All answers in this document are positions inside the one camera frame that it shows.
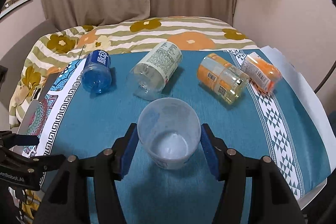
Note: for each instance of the teal patterned tablecloth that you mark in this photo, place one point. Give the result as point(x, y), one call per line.
point(290, 126)

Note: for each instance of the clear green-label cup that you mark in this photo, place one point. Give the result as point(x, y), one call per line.
point(150, 75)

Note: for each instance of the white translucent cup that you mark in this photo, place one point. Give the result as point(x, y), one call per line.
point(169, 131)

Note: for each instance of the orange white wrapped cup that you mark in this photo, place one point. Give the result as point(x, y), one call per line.
point(263, 74)

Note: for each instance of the orange-label clear cup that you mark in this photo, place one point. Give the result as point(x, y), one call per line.
point(222, 78)

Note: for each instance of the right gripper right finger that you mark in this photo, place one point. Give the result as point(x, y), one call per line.
point(272, 200)

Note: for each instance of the blue plastic cup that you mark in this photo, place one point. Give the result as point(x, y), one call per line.
point(96, 76)

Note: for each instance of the grey laptop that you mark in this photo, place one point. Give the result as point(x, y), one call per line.
point(41, 92)

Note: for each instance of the grey headboard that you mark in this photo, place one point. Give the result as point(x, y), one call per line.
point(13, 61)

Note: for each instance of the floral striped bed quilt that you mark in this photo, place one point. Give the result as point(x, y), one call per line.
point(52, 53)

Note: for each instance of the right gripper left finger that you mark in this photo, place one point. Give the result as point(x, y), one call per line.
point(66, 199)

